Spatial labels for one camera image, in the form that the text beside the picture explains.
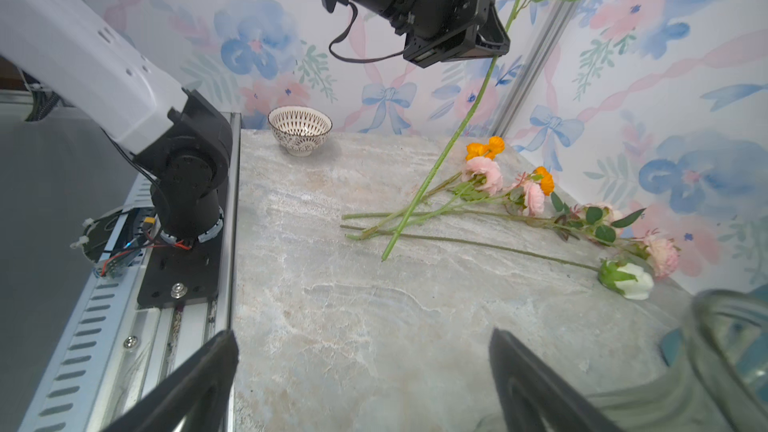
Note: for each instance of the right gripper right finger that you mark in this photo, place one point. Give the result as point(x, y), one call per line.
point(535, 398)

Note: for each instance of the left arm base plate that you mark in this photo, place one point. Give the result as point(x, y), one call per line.
point(175, 273)

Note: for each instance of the pink bud flower stem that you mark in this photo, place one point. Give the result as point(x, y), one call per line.
point(592, 223)

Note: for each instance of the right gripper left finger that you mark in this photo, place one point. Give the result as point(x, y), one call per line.
point(192, 398)

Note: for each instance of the aluminium rail frame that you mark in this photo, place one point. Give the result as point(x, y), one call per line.
point(112, 353)

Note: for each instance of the patterned ceramic bowl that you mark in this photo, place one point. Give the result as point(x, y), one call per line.
point(299, 130)

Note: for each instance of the clear glass vase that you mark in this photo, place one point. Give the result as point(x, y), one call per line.
point(701, 391)

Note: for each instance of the white rose bud stem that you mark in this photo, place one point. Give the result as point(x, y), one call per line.
point(626, 279)

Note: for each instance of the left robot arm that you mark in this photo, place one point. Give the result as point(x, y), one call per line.
point(175, 134)

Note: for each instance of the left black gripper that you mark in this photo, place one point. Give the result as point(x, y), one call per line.
point(448, 30)

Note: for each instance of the pink rose stem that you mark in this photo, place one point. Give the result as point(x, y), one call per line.
point(480, 182)

